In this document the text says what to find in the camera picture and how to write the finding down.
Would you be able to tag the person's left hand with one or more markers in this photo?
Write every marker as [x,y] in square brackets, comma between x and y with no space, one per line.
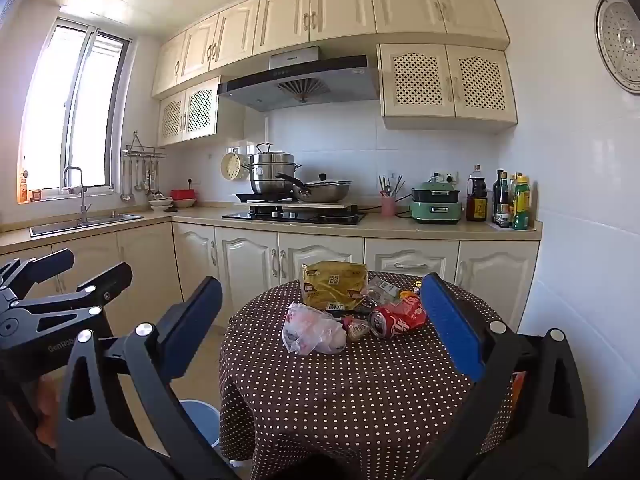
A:
[40,402]

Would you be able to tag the row of hanging utensils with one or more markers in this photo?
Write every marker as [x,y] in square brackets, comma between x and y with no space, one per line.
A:
[125,185]

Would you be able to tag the sliding window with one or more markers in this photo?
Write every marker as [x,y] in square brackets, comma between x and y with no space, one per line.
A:
[75,110]

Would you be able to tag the green yellow bottle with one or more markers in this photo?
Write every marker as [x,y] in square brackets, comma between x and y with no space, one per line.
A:
[521,207]

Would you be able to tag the orange windowsill bottle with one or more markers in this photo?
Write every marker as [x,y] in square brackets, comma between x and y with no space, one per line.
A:
[23,187]

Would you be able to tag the white plastic bag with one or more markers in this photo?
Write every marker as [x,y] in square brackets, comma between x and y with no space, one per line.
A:
[312,330]

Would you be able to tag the cream lower kitchen cabinets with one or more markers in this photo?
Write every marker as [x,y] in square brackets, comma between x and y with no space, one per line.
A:
[250,265]

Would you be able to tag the pink utensil holder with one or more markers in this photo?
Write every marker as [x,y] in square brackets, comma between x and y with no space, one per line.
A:
[388,206]

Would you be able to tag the bundle of chopsticks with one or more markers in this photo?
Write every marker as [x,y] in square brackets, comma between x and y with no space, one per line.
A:
[387,185]

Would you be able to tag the crushed red soda can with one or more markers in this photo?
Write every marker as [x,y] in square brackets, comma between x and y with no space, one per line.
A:
[400,317]

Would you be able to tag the white bowl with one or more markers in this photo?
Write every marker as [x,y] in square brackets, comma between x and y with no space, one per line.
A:
[160,203]

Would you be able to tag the clear labelled wrapper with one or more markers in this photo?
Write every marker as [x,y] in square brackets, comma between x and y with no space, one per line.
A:
[382,290]

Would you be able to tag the grey range hood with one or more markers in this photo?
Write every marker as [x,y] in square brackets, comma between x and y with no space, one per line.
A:
[300,85]

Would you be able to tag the white colander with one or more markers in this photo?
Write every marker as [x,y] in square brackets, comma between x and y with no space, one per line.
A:
[232,166]

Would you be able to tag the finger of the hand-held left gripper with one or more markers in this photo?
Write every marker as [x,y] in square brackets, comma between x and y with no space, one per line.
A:
[107,280]
[45,262]

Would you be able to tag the round steel steamer plate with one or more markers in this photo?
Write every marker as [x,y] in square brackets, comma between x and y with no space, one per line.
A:
[622,42]

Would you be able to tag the dark glass bottle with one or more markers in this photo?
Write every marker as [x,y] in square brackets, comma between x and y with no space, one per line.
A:
[501,200]

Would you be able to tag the narrow lattice door cabinet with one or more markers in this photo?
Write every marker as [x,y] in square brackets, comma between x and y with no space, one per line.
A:
[187,112]

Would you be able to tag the brown polka-dot tablecloth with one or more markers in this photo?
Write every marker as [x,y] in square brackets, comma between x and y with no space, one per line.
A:
[350,400]

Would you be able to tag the wall utensil rack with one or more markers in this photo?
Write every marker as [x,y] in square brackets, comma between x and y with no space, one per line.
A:
[145,150]

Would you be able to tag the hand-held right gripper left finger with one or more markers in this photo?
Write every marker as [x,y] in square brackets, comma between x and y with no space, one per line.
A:
[200,330]

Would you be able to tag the steel steamer pot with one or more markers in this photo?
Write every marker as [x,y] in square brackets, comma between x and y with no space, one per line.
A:
[272,175]

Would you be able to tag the red box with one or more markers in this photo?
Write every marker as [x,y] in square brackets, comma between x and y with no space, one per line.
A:
[184,195]

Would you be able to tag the steel wok with lid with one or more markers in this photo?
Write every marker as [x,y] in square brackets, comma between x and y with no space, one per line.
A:
[325,190]

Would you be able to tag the cream kitchen cabinets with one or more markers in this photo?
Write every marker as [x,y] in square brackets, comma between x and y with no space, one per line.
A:
[250,265]
[340,7]

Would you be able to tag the pale blue bucket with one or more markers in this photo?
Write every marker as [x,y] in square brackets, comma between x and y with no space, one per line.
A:
[200,422]

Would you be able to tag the orange wrapper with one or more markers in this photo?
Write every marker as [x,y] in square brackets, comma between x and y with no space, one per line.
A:
[410,294]

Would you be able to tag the yellow snack bag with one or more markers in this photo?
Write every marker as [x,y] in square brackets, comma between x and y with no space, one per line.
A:
[332,285]

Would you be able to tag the wide lattice door cabinet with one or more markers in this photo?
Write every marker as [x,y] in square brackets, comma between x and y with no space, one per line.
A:
[450,82]

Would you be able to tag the cream upper kitchen cabinets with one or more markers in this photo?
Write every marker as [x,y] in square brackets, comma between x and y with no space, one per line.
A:
[340,7]

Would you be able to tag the small crushed brown can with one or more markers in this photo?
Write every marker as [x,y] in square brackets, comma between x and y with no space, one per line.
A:
[356,329]

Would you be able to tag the steel sink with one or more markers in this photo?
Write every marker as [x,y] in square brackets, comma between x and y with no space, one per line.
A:
[85,225]

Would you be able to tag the green electric cooker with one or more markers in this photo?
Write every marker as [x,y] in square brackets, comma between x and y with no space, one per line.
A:
[435,205]

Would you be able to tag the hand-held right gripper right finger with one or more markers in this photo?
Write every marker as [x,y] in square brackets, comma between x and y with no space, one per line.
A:
[450,325]

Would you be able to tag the black gas stove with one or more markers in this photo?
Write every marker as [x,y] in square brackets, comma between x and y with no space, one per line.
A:
[300,217]

